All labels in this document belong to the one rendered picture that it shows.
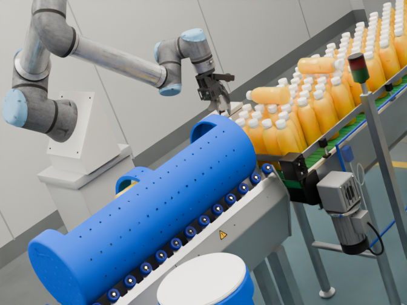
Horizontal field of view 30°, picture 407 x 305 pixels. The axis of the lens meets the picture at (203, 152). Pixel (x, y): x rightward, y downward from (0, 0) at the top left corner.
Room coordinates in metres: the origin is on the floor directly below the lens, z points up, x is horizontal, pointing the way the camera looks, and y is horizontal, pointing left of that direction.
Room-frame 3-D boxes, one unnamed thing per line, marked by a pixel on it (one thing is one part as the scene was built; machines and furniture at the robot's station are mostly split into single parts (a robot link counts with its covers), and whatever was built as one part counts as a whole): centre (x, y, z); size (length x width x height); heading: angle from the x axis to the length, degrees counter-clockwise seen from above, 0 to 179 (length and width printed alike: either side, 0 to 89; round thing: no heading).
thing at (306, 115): (2.90, -0.45, 1.00); 0.07 x 0.07 x 0.19
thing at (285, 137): (2.75, -0.32, 1.00); 0.07 x 0.07 x 0.19
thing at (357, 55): (2.73, -0.67, 1.18); 0.06 x 0.06 x 0.16
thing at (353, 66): (2.73, -0.67, 1.23); 0.06 x 0.06 x 0.04
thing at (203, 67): (2.97, -0.13, 1.37); 0.10 x 0.09 x 0.05; 38
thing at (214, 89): (2.96, -0.12, 1.29); 0.09 x 0.08 x 0.12; 128
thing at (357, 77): (2.73, -0.67, 1.18); 0.06 x 0.06 x 0.05
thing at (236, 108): (3.14, -0.13, 1.05); 0.20 x 0.10 x 0.10; 128
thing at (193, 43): (2.97, -0.12, 1.46); 0.10 x 0.09 x 0.12; 64
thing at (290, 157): (2.65, -0.30, 0.95); 0.10 x 0.07 x 0.10; 38
